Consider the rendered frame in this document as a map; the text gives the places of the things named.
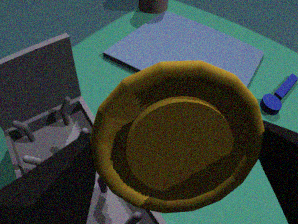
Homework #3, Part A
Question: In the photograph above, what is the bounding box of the dark grey cylinder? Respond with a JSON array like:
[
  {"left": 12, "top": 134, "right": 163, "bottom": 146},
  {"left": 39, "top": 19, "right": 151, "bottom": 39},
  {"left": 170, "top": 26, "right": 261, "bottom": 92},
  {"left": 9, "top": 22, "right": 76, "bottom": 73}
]
[{"left": 138, "top": 0, "right": 169, "bottom": 14}]

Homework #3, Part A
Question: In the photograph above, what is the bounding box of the yellow round plate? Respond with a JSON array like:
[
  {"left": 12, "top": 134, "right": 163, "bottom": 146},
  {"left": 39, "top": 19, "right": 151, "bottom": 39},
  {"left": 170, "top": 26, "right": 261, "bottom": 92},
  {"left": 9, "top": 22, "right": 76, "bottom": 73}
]
[{"left": 89, "top": 60, "right": 265, "bottom": 213}]

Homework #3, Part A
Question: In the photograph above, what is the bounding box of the dark blue rod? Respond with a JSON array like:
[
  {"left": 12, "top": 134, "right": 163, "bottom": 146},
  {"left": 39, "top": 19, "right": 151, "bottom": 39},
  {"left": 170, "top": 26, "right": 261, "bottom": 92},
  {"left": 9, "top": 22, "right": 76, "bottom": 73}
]
[{"left": 261, "top": 73, "right": 298, "bottom": 116}]

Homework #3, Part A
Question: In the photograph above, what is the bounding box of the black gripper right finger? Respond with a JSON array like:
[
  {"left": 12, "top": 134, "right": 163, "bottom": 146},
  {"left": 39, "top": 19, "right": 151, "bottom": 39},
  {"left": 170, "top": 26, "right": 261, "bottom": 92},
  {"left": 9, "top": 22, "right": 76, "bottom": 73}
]
[{"left": 259, "top": 120, "right": 298, "bottom": 224}]

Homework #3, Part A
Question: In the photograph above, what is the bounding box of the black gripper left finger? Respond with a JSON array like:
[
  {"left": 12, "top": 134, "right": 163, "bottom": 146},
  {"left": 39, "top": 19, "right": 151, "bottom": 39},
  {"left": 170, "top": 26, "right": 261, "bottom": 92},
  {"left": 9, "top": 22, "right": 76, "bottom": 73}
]
[{"left": 0, "top": 133, "right": 97, "bottom": 224}]

